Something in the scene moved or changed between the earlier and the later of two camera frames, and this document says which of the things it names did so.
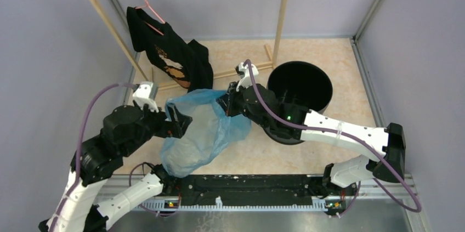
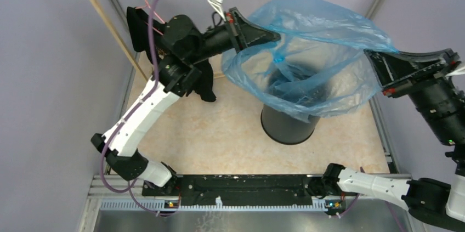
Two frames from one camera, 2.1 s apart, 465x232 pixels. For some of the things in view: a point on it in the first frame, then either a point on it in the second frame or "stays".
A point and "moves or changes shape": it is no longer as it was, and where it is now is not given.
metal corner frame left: (135, 56) stays
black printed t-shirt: (187, 63) stays
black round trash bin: (300, 83) moves or changes shape
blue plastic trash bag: (205, 129) -> (318, 67)
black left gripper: (172, 128) -> (244, 35)
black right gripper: (227, 101) -> (390, 67)
